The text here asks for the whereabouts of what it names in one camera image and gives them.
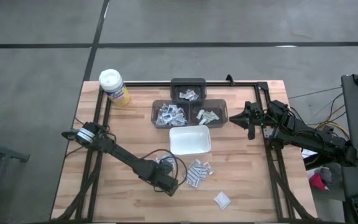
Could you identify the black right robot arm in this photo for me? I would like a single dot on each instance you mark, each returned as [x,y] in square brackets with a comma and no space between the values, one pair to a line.
[306,137]

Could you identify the blue striped bandage packet pile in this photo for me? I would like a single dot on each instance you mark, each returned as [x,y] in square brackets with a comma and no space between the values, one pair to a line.
[192,177]

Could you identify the white plastic bin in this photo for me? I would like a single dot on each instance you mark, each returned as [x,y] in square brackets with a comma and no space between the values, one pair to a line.
[190,140]

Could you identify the plain white packet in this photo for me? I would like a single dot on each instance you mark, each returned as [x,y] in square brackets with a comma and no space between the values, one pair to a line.
[213,113]

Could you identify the grey cloth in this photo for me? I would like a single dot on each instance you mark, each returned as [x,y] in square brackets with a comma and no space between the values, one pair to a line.
[327,175]

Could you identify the black diagonal bar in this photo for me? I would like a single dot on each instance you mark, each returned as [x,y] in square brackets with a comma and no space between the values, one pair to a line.
[315,163]

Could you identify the red cloth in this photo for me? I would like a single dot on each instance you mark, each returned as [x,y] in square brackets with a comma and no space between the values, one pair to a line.
[317,182]

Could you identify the black clamp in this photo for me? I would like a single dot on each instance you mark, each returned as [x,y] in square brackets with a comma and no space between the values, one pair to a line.
[68,134]
[229,79]

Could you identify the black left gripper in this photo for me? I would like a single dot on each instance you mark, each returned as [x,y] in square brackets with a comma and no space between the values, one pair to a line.
[165,179]

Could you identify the white orange label packet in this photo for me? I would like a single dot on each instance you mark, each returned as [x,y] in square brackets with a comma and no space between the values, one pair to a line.
[208,168]

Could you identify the black table frame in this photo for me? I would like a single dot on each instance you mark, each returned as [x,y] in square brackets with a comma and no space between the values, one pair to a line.
[166,84]

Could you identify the grey translucent plastic bin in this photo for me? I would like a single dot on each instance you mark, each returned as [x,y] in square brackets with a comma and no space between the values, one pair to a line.
[221,104]
[182,84]
[154,104]

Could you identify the green striped strip packet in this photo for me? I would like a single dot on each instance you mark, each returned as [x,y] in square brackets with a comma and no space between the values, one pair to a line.
[207,121]
[208,113]

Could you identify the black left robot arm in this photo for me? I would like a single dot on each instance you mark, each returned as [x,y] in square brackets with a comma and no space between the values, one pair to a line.
[120,154]

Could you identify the white paper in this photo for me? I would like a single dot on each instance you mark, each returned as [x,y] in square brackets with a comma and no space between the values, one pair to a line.
[306,153]

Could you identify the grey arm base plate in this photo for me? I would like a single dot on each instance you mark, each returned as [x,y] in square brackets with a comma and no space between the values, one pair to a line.
[267,132]

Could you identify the green white packet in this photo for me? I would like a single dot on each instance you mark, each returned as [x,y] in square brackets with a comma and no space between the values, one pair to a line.
[213,119]

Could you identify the Lysol wipes canister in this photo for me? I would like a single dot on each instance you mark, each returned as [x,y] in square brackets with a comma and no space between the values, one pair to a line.
[112,84]

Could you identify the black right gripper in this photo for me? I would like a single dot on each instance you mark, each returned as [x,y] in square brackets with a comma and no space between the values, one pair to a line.
[253,119]

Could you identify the white printed text packet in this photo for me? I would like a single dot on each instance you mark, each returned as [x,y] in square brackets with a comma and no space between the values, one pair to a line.
[173,107]
[182,122]

